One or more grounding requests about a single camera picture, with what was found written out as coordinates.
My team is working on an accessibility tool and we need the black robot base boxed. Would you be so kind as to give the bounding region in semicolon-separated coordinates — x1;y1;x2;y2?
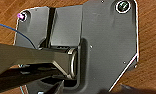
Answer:
13;0;140;94

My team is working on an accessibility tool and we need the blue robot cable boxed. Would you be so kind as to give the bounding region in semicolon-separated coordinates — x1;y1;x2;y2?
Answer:
0;21;35;48

